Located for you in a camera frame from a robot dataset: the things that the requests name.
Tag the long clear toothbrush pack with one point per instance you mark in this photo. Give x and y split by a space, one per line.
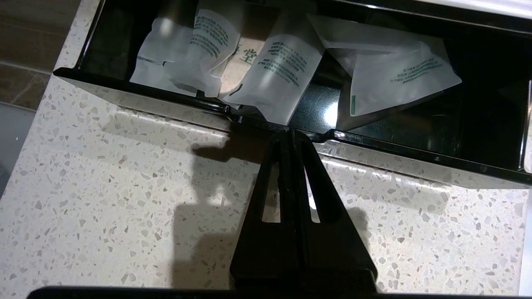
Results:
278 79
208 45

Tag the beige comb packet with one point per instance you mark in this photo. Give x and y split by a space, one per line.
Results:
241 66

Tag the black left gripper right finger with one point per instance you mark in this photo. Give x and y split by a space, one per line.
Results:
332 249

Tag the white ceramic toilet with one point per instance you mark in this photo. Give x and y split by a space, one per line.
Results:
12 145

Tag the green label tube packet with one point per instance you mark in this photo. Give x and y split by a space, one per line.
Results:
158 58

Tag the red item frosted pouch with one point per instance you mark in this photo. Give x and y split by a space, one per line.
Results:
357 45

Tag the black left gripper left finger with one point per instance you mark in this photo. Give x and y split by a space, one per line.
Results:
262 249

